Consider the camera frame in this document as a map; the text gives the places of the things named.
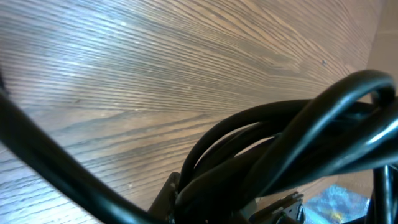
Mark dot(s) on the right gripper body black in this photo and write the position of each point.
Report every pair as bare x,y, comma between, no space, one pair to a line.
289,210

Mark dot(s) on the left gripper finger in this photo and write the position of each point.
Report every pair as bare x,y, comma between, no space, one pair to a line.
163,205

